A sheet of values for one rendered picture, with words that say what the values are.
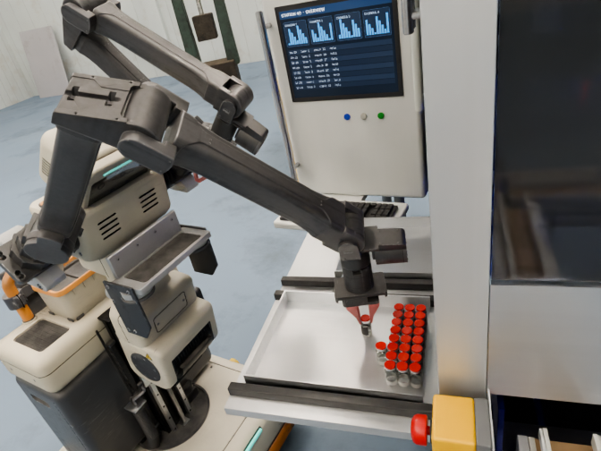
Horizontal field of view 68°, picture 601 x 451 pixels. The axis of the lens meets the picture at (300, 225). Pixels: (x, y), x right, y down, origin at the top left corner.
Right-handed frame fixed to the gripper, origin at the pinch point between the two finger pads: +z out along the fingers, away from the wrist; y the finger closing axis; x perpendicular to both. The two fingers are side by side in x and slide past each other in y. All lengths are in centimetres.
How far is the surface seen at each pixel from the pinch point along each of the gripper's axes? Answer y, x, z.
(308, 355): -12.7, -4.5, 4.1
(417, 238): 16.5, 34.0, 4.4
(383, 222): 8.4, 42.0, 2.5
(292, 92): -15, 87, -28
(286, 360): -17.4, -5.1, 4.0
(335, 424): -7.6, -20.6, 4.8
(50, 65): -674, 1019, 15
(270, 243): -61, 185, 92
